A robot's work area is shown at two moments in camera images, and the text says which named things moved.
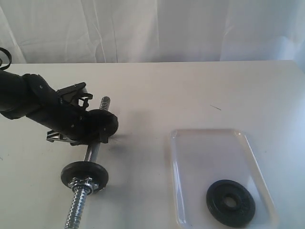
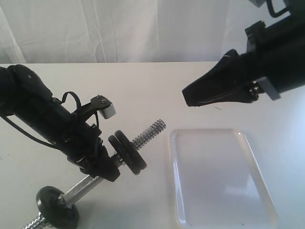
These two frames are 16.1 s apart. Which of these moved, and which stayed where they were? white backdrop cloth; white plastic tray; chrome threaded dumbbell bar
Moved: chrome threaded dumbbell bar
Stayed: white plastic tray; white backdrop cloth
